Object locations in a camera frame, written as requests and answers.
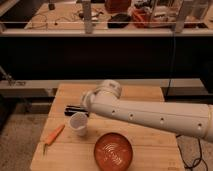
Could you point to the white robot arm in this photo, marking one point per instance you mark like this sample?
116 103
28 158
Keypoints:
194 120

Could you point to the black rectangular bar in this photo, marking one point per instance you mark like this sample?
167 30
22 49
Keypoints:
71 110

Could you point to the red-orange round plate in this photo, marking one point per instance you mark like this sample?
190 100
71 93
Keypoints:
113 152

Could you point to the orange toy carrot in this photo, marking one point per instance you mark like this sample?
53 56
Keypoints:
52 136

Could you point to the grey metal post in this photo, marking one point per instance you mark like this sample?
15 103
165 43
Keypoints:
86 6

